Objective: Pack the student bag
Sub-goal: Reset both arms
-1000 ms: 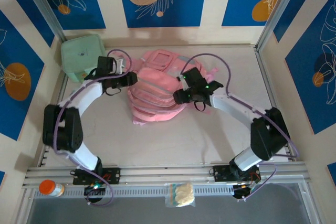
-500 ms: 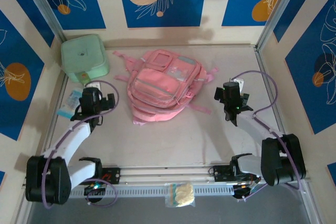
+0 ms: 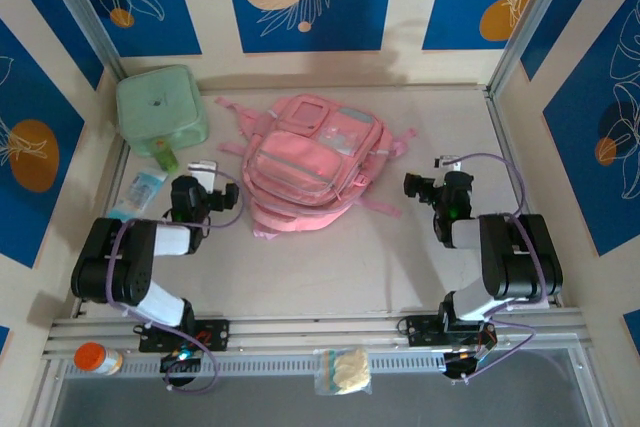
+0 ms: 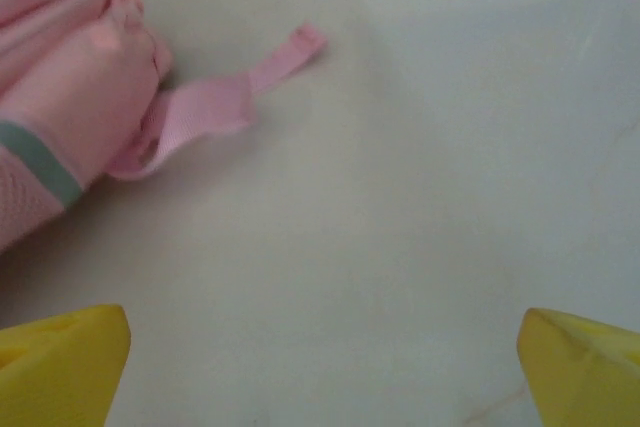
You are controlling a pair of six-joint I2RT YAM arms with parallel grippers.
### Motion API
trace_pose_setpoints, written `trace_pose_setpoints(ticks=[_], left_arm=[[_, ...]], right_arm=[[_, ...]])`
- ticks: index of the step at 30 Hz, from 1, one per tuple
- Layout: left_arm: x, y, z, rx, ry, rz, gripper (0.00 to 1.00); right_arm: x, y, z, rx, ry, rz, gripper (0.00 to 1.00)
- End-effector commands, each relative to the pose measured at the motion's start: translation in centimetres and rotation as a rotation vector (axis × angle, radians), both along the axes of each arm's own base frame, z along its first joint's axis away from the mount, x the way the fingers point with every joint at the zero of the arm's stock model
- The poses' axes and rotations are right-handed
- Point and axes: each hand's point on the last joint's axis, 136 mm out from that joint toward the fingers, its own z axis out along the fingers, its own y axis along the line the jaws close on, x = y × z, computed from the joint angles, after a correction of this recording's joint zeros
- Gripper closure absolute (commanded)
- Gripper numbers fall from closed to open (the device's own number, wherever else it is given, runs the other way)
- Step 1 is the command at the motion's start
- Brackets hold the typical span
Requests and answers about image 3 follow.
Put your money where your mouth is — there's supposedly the aluminium frame post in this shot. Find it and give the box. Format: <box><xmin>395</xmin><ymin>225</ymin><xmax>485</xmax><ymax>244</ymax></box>
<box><xmin>35</xmin><ymin>0</ymin><xmax>127</xmax><ymax>82</ymax></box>
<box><xmin>485</xmin><ymin>0</ymin><xmax>576</xmax><ymax>98</ymax></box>

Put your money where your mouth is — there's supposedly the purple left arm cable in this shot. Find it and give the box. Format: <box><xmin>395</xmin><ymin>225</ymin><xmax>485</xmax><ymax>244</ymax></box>
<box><xmin>106</xmin><ymin>169</ymin><xmax>246</xmax><ymax>396</ymax></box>

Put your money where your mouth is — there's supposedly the grey slotted cable duct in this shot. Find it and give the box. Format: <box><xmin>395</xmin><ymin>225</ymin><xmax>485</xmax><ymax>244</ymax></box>
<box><xmin>62</xmin><ymin>349</ymin><xmax>581</xmax><ymax>381</ymax></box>

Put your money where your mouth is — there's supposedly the light blue tissue pack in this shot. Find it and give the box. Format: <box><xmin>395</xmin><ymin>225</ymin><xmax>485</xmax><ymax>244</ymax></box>
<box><xmin>108</xmin><ymin>166</ymin><xmax>170</xmax><ymax>222</ymax></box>

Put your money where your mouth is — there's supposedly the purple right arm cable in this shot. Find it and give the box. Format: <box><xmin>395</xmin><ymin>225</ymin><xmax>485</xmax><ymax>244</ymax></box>
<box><xmin>442</xmin><ymin>152</ymin><xmax>549</xmax><ymax>386</ymax></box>

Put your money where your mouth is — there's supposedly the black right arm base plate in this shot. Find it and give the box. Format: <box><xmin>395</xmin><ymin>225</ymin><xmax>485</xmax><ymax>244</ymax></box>
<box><xmin>404</xmin><ymin>314</ymin><xmax>496</xmax><ymax>348</ymax></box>

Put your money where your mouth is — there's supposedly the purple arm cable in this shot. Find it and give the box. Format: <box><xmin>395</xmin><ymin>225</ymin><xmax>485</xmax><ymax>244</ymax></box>
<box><xmin>106</xmin><ymin>169</ymin><xmax>246</xmax><ymax>396</ymax></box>
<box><xmin>442</xmin><ymin>152</ymin><xmax>549</xmax><ymax>386</ymax></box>

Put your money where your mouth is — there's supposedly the aluminium table side rail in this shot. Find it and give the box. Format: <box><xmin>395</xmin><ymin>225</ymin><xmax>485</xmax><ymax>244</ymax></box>
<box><xmin>69</xmin><ymin>139</ymin><xmax>129</xmax><ymax>318</ymax></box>
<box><xmin>484</xmin><ymin>89</ymin><xmax>566</xmax><ymax>309</ymax></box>

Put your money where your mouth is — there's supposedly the bottle with orange lid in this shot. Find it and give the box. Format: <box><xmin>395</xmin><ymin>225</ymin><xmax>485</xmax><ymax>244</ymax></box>
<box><xmin>73</xmin><ymin>342</ymin><xmax>124</xmax><ymax>377</ymax></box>

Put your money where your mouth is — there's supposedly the aluminium frame rail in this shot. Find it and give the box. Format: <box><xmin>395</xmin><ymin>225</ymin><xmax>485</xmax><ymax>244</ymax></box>
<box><xmin>42</xmin><ymin>307</ymin><xmax>594</xmax><ymax>359</ymax></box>

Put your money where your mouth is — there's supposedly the mint green square lunch bag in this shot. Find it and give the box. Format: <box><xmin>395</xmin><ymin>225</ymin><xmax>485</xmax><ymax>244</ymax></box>
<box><xmin>115</xmin><ymin>64</ymin><xmax>210</xmax><ymax>158</ymax></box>

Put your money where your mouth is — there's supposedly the small green bottle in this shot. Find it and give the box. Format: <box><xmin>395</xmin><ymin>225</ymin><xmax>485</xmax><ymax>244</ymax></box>
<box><xmin>152</xmin><ymin>141</ymin><xmax>180</xmax><ymax>172</ymax></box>

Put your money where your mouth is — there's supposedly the bag of white snacks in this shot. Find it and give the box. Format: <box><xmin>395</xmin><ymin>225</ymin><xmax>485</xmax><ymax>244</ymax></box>
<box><xmin>313</xmin><ymin>345</ymin><xmax>374</xmax><ymax>397</ymax></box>

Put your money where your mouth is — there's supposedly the pink student backpack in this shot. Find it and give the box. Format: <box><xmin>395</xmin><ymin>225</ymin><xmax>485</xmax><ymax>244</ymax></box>
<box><xmin>214</xmin><ymin>92</ymin><xmax>419</xmax><ymax>241</ymax></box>

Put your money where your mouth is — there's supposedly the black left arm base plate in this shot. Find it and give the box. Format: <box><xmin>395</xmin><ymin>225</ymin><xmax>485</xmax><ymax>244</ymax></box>
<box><xmin>138</xmin><ymin>319</ymin><xmax>231</xmax><ymax>354</ymax></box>

